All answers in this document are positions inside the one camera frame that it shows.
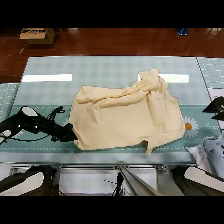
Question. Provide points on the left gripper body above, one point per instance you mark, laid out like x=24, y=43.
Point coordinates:
x=64, y=132

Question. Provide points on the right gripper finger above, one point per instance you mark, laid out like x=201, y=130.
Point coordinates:
x=220, y=116
x=216, y=106

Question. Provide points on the cream garment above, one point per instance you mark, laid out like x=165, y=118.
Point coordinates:
x=126, y=120

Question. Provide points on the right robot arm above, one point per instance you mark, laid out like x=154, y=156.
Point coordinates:
x=200, y=180

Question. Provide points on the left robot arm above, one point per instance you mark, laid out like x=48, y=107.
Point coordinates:
x=25, y=121

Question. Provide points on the light blue garment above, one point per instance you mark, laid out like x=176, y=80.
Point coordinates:
x=216, y=151

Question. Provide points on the white garment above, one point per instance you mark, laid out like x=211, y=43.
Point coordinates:
x=199, y=157

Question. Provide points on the cardboard box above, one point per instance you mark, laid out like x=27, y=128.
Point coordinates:
x=37, y=35

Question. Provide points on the silver frame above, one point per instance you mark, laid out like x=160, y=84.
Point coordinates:
x=146, y=186

